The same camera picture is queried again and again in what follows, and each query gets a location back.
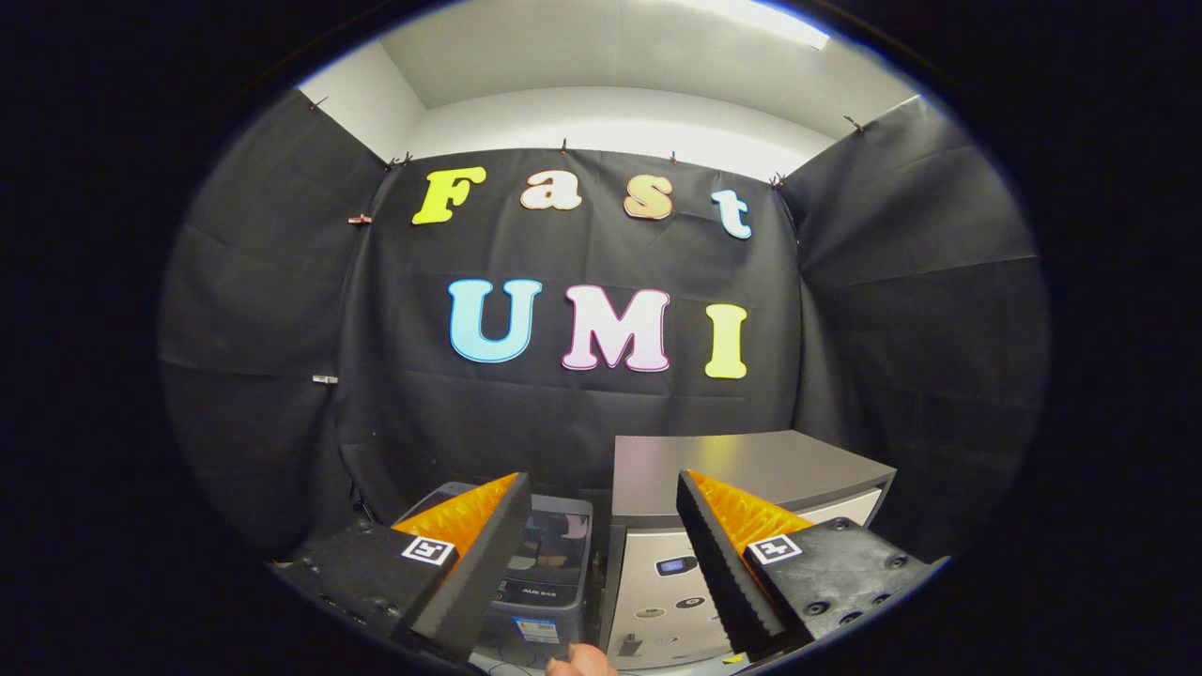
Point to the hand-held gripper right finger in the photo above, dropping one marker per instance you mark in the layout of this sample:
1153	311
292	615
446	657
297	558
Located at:
723	563

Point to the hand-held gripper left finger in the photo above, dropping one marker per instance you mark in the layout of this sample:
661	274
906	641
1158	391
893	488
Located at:
488	563

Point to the grey top-loading washing machine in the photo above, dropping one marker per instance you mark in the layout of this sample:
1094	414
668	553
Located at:
554	582

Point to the black backdrop cloth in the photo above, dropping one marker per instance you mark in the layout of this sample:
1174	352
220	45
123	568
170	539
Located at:
892	329

